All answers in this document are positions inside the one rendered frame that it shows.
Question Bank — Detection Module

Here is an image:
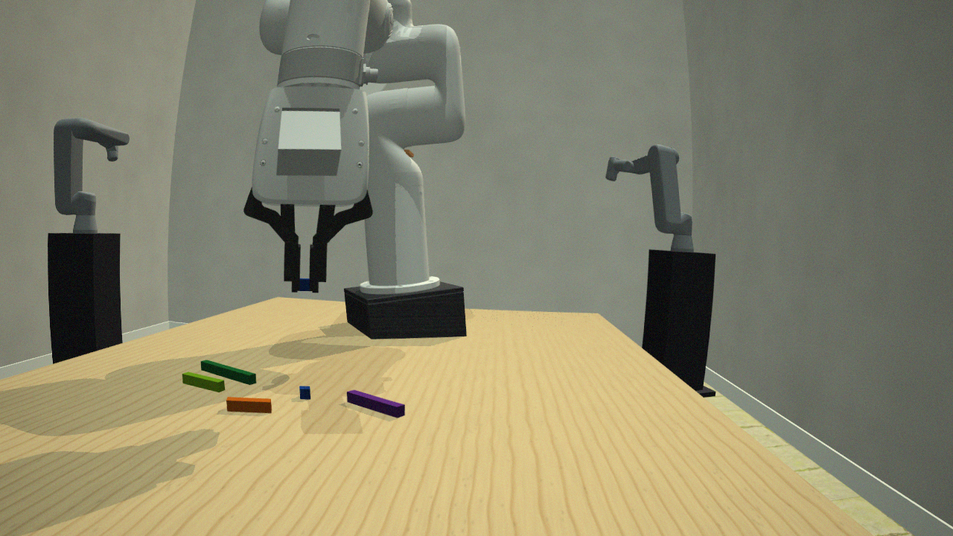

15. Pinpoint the orange rod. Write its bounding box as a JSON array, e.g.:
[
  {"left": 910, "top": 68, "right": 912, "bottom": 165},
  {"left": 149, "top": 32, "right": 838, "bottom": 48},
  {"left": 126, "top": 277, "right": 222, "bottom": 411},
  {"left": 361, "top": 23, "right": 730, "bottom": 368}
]
[{"left": 226, "top": 397, "right": 272, "bottom": 413}]

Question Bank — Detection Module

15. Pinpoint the purple rod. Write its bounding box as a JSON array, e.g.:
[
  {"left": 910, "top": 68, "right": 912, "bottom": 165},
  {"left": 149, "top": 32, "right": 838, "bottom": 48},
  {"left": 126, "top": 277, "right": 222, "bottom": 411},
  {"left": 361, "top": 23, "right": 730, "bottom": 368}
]
[{"left": 347, "top": 390, "right": 405, "bottom": 418}]

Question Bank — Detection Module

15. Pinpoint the lime green rod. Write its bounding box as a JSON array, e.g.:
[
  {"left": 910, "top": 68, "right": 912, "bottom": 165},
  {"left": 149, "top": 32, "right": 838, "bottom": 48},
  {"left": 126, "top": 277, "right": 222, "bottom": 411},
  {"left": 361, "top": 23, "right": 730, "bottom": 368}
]
[{"left": 182, "top": 372, "right": 225, "bottom": 392}]

